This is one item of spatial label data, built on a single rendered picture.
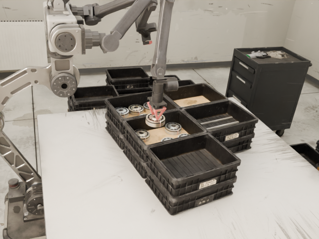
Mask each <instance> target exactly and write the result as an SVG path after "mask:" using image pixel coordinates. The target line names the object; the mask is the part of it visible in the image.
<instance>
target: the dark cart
mask: <svg viewBox="0 0 319 239"><path fill-rule="evenodd" d="M258 50H260V52H264V53H266V52H270V51H273V50H275V51H281V52H282V53H284V52H285V53H286V54H287V55H288V56H289V58H282V59H278V58H273V57H265V58H258V57H254V58H250V57H248V56H247V55H248V54H251V52H252V51H255V52H258ZM310 62H311V61H310V60H308V59H306V58H304V57H302V56H300V55H298V54H296V53H295V52H293V51H291V50H289V49H286V48H284V47H282V46H277V47H251V48H234V52H233V58H232V62H231V68H230V73H229V78H228V83H227V88H226V93H225V97H227V98H230V97H234V98H235V99H236V100H238V101H239V102H240V103H241V104H242V105H243V106H245V107H246V108H247V109H248V110H249V111H250V112H251V113H252V114H253V115H255V116H256V117H257V118H258V119H259V120H260V121H262V122H263V123H264V124H265V125H266V126H267V127H269V128H270V129H271V130H272V131H274V130H276V132H275V133H276V134H277V135H278V136H279V137H281V136H282V135H283V134H284V130H285V129H290V127H291V123H292V120H293V117H294V113H295V110H296V107H297V104H298V101H299V98H300V94H301V91H302V88H303V85H304V81H305V78H306V75H307V72H308V68H309V65H310Z"/></svg>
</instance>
